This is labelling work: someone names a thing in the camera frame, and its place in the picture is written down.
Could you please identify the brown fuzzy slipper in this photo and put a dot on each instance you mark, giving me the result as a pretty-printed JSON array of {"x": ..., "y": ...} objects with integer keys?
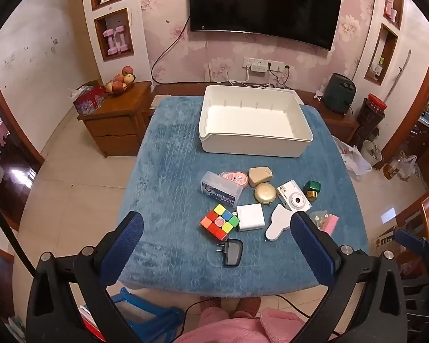
[
  {"x": 211, "y": 303},
  {"x": 247, "y": 306}
]

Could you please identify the white wall switch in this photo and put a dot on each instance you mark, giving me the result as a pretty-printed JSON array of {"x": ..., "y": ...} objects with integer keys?
[{"x": 10, "y": 60}]

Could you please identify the black television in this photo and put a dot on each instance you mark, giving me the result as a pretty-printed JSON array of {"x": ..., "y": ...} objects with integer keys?
[{"x": 264, "y": 3}]

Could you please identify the clear plastic case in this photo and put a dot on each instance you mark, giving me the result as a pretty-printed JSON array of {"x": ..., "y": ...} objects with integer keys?
[{"x": 220, "y": 191}]

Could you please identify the clear packet with pink card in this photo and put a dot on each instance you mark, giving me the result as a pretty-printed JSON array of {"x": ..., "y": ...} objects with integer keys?
[{"x": 327, "y": 221}]

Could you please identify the paper sheet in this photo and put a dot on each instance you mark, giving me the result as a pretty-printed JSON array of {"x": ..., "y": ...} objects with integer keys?
[{"x": 160, "y": 102}]

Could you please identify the white plastic bag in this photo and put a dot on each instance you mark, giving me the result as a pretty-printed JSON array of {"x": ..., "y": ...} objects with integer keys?
[{"x": 355, "y": 159}]

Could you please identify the pink correction tape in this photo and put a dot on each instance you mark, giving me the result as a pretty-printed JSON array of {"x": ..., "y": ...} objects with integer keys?
[{"x": 236, "y": 178}]

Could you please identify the red printed tin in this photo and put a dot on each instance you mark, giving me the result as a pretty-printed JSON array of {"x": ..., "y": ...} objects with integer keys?
[{"x": 89, "y": 98}]

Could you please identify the pink fleece robe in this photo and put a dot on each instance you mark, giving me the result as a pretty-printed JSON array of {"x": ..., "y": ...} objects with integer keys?
[{"x": 236, "y": 328}]

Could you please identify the multicoloured puzzle cube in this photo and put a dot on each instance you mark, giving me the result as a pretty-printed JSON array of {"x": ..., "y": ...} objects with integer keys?
[{"x": 220, "y": 218}]

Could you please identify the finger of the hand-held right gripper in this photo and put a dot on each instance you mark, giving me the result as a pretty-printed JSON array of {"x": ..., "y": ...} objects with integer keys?
[{"x": 409, "y": 240}]

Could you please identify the yellow oil bottle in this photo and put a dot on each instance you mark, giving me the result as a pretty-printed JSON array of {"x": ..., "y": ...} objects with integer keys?
[{"x": 393, "y": 168}]

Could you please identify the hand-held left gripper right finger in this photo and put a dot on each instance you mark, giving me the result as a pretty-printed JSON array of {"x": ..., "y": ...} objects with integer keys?
[{"x": 312, "y": 250}]

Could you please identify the white cloud-shaped board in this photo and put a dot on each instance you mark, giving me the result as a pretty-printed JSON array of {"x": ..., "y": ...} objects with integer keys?
[{"x": 277, "y": 223}]

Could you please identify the white compact camera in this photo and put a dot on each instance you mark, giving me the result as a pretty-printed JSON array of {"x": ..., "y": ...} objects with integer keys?
[{"x": 293, "y": 194}]

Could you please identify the wooden side cabinet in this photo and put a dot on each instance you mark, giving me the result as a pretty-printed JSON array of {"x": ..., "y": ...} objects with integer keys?
[{"x": 114, "y": 128}]

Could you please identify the white charger block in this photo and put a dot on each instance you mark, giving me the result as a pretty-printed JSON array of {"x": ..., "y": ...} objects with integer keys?
[{"x": 251, "y": 217}]

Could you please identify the black charger plug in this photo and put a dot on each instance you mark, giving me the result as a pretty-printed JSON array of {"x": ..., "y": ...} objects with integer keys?
[{"x": 233, "y": 253}]

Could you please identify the green and gold bottle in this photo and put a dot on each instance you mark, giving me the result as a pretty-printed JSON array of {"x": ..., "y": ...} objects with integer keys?
[{"x": 312, "y": 189}]

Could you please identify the white bucket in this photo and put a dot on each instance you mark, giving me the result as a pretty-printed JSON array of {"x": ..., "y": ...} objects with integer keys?
[{"x": 371, "y": 150}]

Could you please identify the gold round compact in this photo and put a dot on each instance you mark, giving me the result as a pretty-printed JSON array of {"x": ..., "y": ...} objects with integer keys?
[{"x": 266, "y": 193}]

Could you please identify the blue plastic stool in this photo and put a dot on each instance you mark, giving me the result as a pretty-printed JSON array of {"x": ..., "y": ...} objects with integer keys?
[{"x": 146, "y": 311}]

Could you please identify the beige cardboard box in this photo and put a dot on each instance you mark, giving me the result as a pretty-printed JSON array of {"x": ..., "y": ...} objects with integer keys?
[{"x": 260, "y": 177}]

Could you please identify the pink dumbbell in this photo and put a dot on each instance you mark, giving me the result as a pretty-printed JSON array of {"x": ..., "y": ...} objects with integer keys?
[
  {"x": 121, "y": 38},
  {"x": 110, "y": 42}
]

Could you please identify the red lidded jar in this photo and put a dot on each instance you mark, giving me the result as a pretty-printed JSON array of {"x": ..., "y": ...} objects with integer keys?
[{"x": 376, "y": 102}]

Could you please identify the white wall power strip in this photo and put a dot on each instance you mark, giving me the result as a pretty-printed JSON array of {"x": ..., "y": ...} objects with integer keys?
[{"x": 261, "y": 65}]

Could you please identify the white plastic storage bin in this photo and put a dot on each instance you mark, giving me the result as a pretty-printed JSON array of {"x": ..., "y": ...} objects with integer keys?
[{"x": 253, "y": 143}]

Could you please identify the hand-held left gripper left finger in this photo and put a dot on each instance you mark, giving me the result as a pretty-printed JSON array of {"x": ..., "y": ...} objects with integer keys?
[{"x": 123, "y": 246}]

